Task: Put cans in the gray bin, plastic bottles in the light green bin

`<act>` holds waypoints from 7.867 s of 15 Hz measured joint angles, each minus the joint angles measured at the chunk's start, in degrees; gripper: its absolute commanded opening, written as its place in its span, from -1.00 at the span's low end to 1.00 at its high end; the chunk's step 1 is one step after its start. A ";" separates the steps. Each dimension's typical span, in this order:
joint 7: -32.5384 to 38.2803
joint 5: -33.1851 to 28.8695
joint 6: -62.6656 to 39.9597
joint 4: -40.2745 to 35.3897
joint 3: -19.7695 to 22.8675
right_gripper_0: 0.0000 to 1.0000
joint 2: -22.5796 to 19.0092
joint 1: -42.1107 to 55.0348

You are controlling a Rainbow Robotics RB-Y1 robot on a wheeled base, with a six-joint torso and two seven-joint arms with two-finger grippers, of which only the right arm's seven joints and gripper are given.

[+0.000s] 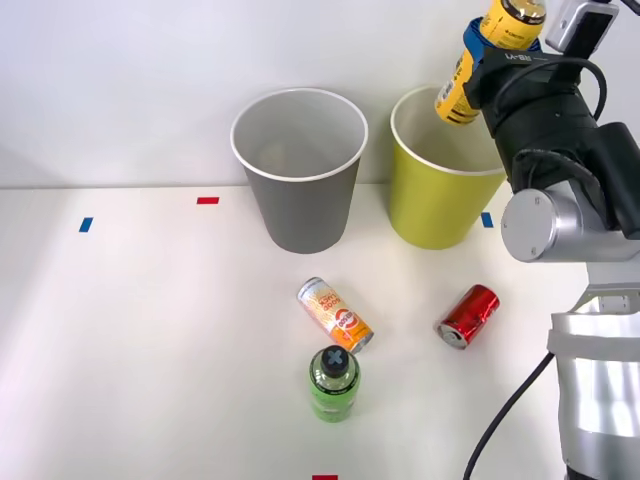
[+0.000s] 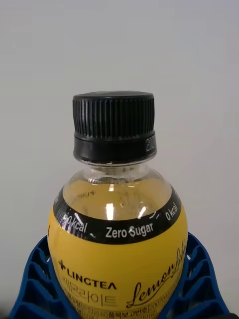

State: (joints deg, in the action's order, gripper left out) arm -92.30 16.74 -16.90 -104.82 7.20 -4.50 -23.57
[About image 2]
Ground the yellow label plastic bottle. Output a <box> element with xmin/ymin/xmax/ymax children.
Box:
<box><xmin>47</xmin><ymin>90</ymin><xmax>189</xmax><ymax>319</ymax></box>

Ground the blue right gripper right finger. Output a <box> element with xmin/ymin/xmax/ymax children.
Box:
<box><xmin>159</xmin><ymin>232</ymin><xmax>231</xmax><ymax>319</ymax></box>

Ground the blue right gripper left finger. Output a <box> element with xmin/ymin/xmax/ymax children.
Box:
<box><xmin>8</xmin><ymin>235</ymin><xmax>81</xmax><ymax>319</ymax></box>

